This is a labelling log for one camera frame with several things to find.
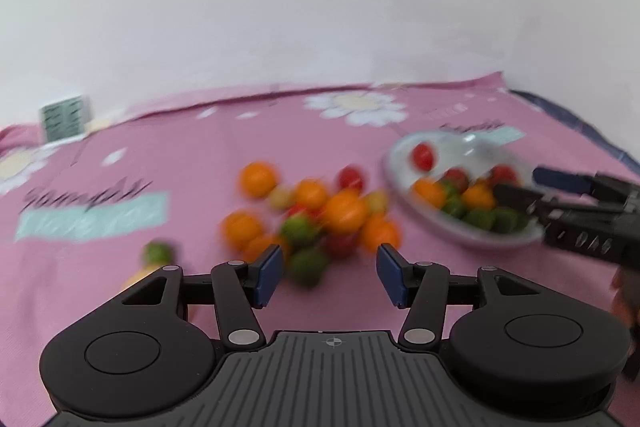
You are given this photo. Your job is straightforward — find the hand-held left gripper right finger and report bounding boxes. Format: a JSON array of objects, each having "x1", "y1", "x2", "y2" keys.
[{"x1": 376, "y1": 243, "x2": 543, "y2": 352}]

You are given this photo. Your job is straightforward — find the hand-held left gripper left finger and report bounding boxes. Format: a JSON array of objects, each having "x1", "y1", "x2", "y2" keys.
[{"x1": 117, "y1": 244, "x2": 283, "y2": 352}]

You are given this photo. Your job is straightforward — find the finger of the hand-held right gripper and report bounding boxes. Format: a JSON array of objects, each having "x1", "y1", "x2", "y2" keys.
[
  {"x1": 492, "y1": 183, "x2": 559, "y2": 229},
  {"x1": 532, "y1": 166, "x2": 640, "y2": 208}
]

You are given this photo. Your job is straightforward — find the white patterned bowl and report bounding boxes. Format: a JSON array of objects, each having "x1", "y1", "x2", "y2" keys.
[{"x1": 384, "y1": 130, "x2": 548, "y2": 250}]

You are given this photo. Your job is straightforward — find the pile of red tomatoes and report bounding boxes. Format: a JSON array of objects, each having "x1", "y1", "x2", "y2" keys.
[{"x1": 287, "y1": 143, "x2": 521, "y2": 258}]

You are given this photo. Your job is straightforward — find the person's right hand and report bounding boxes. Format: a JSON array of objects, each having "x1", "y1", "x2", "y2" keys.
[{"x1": 611, "y1": 264, "x2": 640, "y2": 330}]

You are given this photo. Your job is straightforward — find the blue checked sheet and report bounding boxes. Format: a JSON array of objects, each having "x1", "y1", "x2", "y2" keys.
[{"x1": 507, "y1": 89, "x2": 640, "y2": 180}]

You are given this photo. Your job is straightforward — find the small yellow round fruit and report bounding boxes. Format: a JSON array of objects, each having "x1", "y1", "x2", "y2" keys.
[
  {"x1": 362, "y1": 189, "x2": 391, "y2": 215},
  {"x1": 267, "y1": 184, "x2": 296, "y2": 209}
]

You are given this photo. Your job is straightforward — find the yellow pepino melon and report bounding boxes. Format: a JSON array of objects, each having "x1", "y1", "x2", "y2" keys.
[{"x1": 117, "y1": 261, "x2": 163, "y2": 295}]

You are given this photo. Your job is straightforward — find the pink printed blanket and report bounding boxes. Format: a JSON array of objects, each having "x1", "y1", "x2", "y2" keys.
[{"x1": 0, "y1": 71, "x2": 640, "y2": 427}]

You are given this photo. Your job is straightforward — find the white digital clock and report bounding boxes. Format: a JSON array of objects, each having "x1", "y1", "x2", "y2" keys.
[{"x1": 39, "y1": 95, "x2": 93, "y2": 142}]

